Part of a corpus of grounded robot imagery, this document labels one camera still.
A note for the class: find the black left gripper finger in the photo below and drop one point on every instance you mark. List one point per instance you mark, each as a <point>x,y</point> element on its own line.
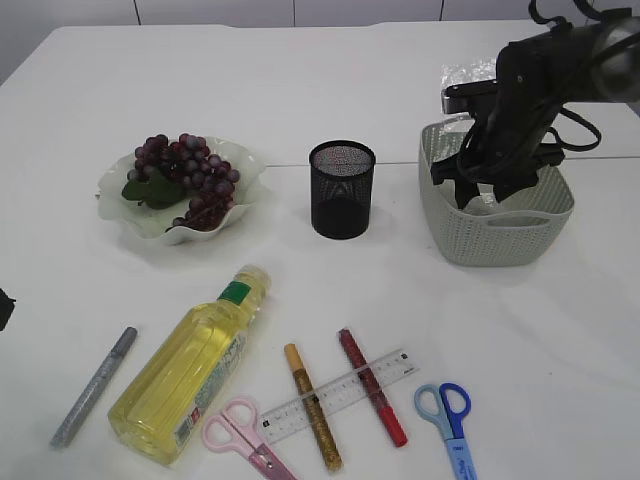
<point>7,306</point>

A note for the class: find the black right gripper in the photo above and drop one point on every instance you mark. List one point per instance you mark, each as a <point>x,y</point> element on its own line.
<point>500,147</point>

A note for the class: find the clear crinkled plastic sheet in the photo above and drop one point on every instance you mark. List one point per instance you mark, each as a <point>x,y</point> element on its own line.
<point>478,69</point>

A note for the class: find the yellow oil bottle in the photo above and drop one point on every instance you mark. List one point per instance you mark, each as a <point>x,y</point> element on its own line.
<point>161,408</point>

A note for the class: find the purple artificial grape bunch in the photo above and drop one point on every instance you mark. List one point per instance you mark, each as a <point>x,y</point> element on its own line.
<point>167,172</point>

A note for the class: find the blue scissors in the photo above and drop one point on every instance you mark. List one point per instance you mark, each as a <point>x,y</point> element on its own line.
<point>449,424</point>

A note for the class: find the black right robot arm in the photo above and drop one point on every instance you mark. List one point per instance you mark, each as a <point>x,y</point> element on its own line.
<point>598,63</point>

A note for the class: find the grey-green woven plastic basket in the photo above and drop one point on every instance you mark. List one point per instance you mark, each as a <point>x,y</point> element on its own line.
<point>488,233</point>

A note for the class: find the silver glitter pen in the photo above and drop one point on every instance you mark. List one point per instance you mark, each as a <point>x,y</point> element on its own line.
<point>92,392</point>

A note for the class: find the black mesh pen holder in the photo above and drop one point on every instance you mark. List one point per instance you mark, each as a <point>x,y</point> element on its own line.
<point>341,184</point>

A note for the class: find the frosted wavy glass plate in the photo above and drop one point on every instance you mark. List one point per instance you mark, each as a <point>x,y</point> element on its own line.
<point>151,224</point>

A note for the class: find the red glitter pen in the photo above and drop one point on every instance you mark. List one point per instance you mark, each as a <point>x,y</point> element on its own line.
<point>373,389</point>

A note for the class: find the gold glitter pen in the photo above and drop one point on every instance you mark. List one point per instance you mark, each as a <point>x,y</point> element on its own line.
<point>315,414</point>

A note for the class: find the clear plastic ruler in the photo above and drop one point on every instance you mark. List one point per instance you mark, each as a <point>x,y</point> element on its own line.
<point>334,396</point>

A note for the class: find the pink scissors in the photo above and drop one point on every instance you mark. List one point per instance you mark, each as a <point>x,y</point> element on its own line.
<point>222,432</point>

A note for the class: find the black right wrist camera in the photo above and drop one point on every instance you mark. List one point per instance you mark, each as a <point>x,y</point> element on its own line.
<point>475,98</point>

